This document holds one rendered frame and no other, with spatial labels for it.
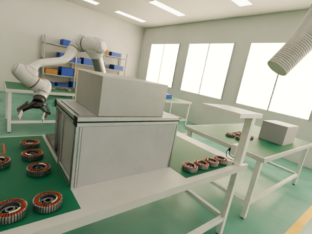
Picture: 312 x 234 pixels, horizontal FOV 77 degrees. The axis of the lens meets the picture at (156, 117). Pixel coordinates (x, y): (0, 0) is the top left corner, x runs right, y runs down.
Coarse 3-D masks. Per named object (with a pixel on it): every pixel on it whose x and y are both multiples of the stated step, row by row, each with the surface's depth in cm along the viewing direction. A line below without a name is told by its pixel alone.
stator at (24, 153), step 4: (24, 152) 117; (28, 152) 120; (32, 152) 122; (36, 152) 123; (40, 152) 121; (24, 156) 114; (28, 156) 114; (32, 156) 115; (36, 156) 116; (40, 156) 119; (24, 160) 115; (28, 160) 114; (32, 160) 115; (36, 160) 117
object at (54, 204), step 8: (48, 192) 87; (56, 192) 88; (8, 200) 78; (16, 200) 79; (24, 200) 80; (32, 200) 81; (40, 200) 84; (48, 200) 85; (56, 200) 83; (0, 208) 74; (8, 208) 76; (24, 208) 76; (32, 208) 80; (40, 208) 78; (48, 208) 80; (56, 208) 81; (0, 216) 70; (8, 216) 71; (16, 216) 72; (0, 224) 70
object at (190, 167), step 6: (216, 156) 168; (222, 156) 170; (186, 162) 144; (192, 162) 146; (198, 162) 152; (204, 162) 151; (210, 162) 153; (216, 162) 154; (222, 162) 161; (186, 168) 137; (192, 168) 136; (198, 168) 145; (204, 168) 145
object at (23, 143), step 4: (24, 140) 133; (28, 140) 135; (32, 140) 136; (36, 140) 137; (20, 144) 129; (24, 144) 128; (28, 144) 129; (32, 144) 130; (36, 144) 132; (24, 148) 128; (28, 148) 130; (32, 148) 130
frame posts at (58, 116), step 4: (56, 108) 126; (56, 112) 126; (60, 112) 118; (56, 116) 127; (60, 116) 119; (56, 120) 126; (56, 124) 126; (56, 128) 127; (56, 132) 128; (56, 136) 128; (56, 140) 129; (56, 144) 130; (56, 148) 130
